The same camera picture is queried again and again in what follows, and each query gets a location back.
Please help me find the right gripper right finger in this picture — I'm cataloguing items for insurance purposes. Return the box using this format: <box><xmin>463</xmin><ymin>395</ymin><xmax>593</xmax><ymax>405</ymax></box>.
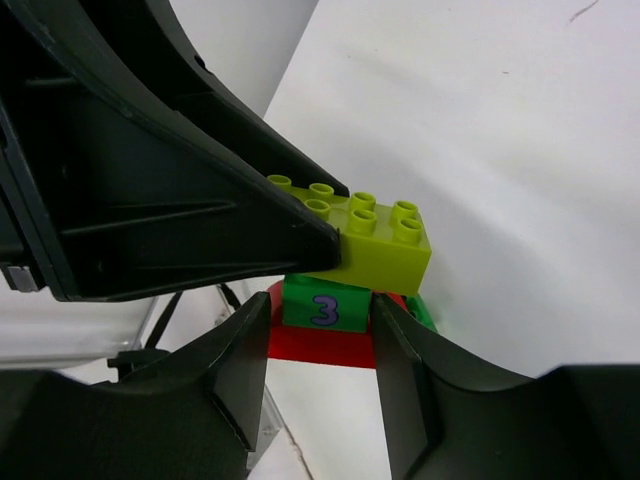
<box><xmin>371</xmin><ymin>294</ymin><xmax>639</xmax><ymax>479</ymax></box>

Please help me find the green number three lego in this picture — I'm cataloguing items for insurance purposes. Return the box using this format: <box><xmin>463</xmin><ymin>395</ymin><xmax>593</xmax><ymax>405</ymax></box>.
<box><xmin>282</xmin><ymin>275</ymin><xmax>372</xmax><ymax>333</ymax></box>

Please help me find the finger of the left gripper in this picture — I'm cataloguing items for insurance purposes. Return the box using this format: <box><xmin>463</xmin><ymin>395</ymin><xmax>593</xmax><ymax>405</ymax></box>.
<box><xmin>1</xmin><ymin>1</ymin><xmax>346</xmax><ymax>302</ymax></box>

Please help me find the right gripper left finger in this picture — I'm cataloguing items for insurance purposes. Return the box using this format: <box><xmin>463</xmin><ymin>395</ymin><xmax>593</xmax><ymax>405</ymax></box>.
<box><xmin>1</xmin><ymin>293</ymin><xmax>271</xmax><ymax>479</ymax></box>

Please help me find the lime long lego brick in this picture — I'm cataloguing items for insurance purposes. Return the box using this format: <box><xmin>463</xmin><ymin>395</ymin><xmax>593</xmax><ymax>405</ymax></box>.
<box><xmin>268</xmin><ymin>174</ymin><xmax>432</xmax><ymax>296</ymax></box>

